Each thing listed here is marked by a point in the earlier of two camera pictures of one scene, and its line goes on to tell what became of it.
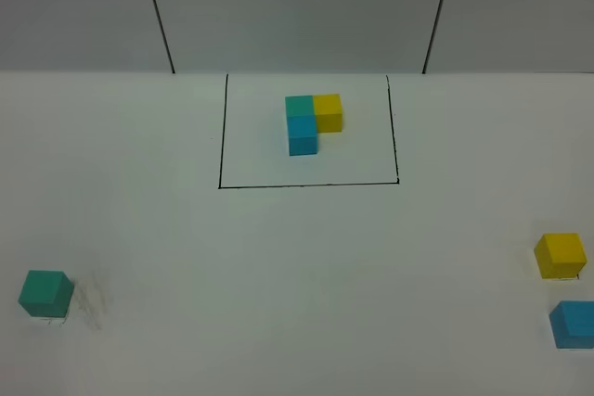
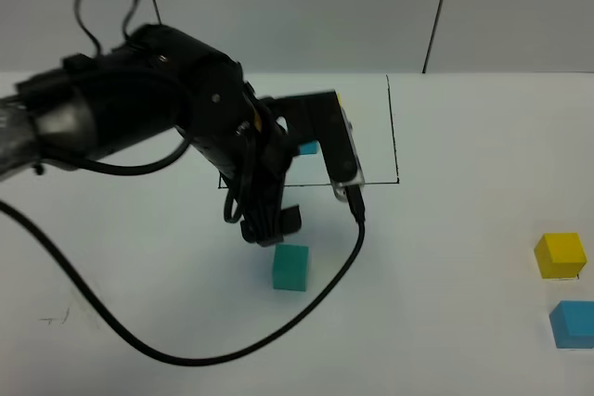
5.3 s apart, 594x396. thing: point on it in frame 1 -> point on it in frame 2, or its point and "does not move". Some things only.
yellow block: x=560 y=255 does not move
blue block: x=572 y=324 does not move
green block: x=46 y=293 -> x=290 y=267
